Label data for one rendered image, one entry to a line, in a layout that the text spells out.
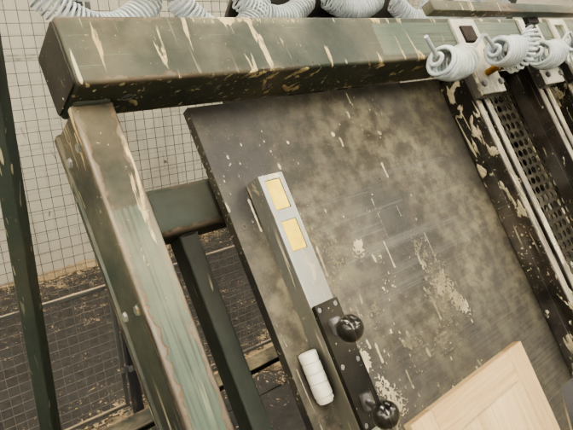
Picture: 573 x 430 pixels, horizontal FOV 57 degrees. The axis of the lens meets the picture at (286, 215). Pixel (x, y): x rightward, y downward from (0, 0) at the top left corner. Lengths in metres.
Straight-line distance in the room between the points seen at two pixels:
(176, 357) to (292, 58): 0.51
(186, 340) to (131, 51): 0.39
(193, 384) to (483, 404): 0.59
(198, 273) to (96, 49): 0.36
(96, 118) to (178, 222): 0.20
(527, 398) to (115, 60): 0.97
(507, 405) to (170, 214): 0.74
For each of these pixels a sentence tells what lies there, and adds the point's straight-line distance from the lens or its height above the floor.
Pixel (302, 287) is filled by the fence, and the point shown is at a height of 1.56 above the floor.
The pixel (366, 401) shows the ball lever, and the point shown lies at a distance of 0.84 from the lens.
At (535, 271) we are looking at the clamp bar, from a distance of 1.33.
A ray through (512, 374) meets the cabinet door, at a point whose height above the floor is 1.27.
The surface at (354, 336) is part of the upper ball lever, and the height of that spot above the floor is 1.55.
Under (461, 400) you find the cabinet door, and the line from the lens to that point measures 1.05.
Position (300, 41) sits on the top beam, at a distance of 0.95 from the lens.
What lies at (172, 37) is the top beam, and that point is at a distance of 0.82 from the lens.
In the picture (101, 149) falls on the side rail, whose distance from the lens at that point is 0.74.
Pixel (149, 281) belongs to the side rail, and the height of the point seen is 1.63.
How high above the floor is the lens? 1.90
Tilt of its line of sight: 17 degrees down
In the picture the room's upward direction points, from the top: 3 degrees counter-clockwise
